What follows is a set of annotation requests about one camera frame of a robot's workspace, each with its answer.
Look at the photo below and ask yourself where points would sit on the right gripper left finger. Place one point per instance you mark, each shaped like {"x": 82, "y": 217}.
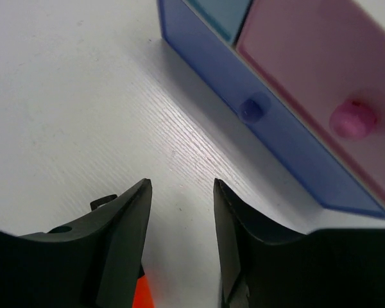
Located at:
{"x": 92, "y": 261}

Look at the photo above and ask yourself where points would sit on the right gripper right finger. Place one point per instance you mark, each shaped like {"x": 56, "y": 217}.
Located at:
{"x": 265, "y": 264}

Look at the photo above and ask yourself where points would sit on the pink drawer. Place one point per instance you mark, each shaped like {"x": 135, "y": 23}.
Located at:
{"x": 327, "y": 61}

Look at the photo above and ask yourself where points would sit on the blue small drawer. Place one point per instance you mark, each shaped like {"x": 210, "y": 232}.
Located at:
{"x": 226, "y": 17}

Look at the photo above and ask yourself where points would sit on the orange highlighter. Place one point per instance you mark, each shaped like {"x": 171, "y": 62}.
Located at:
{"x": 142, "y": 297}

